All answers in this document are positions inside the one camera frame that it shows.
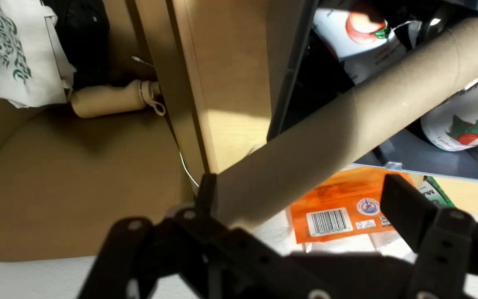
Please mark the orange white paper towel pack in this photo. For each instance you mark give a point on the orange white paper towel pack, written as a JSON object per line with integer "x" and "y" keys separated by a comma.
{"x": 339, "y": 205}

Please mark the white printed wrapper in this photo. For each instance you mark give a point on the white printed wrapper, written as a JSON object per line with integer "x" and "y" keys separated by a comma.
{"x": 356, "y": 34}
{"x": 465, "y": 130}

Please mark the black bag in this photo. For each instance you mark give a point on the black bag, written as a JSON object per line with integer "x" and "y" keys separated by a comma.
{"x": 82, "y": 34}

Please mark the brown cardboard box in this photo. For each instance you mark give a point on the brown cardboard box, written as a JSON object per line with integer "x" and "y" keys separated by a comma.
{"x": 83, "y": 183}

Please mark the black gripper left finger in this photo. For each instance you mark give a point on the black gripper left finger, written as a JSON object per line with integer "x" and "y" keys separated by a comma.
{"x": 166, "y": 260}

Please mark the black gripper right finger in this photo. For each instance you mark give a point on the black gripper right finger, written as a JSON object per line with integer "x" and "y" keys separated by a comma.
{"x": 455, "y": 255}

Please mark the white plastic bag green print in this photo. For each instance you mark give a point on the white plastic bag green print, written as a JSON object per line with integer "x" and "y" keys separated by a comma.
{"x": 17, "y": 60}

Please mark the brown cardboard towel roll tube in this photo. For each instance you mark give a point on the brown cardboard towel roll tube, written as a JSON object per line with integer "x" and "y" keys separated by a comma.
{"x": 361, "y": 122}

